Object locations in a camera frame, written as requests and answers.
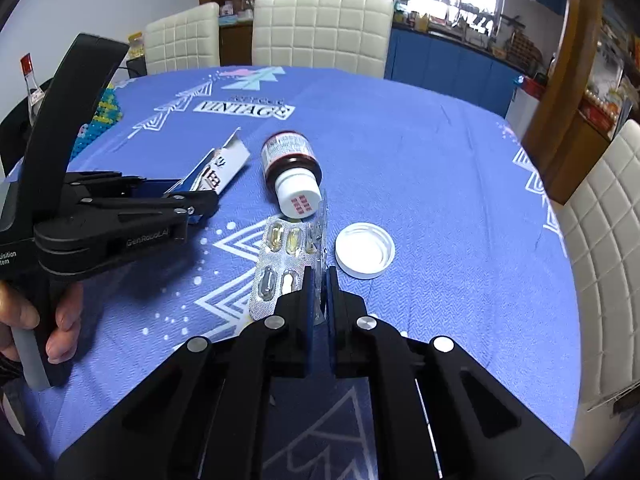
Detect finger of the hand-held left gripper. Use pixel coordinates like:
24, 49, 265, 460
75, 187, 221, 226
60, 171, 169, 201

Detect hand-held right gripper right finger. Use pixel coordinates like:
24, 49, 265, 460
325, 266, 586, 480

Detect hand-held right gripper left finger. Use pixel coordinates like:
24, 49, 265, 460
60, 267, 326, 480

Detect small white medicine box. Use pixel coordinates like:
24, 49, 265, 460
169, 127, 251, 197

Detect silver capsule blister pack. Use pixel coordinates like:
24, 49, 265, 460
248, 188, 331, 322

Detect person's left hand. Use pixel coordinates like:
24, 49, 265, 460
0, 280, 85, 364

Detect colourful bead mat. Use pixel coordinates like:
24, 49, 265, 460
70, 87, 124, 162

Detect glass bottle with red cap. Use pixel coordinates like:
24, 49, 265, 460
19, 52, 49, 127

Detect white round lid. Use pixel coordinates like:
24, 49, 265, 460
334, 222, 396, 280

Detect brown medicine bottle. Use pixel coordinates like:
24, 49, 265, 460
260, 131, 323, 220

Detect cream quilted chair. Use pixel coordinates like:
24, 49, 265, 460
251, 0, 395, 80
144, 2, 221, 76
554, 118, 640, 462

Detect wooden glass cabinet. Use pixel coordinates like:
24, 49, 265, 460
197, 0, 261, 67

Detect blue kitchen cabinets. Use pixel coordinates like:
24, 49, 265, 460
384, 25, 521, 122

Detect white water dispenser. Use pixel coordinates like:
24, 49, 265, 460
504, 75, 544, 136

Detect wooden goods shelf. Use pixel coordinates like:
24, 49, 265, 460
579, 5, 640, 142

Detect wooden door frame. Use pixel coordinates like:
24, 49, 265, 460
520, 0, 606, 206

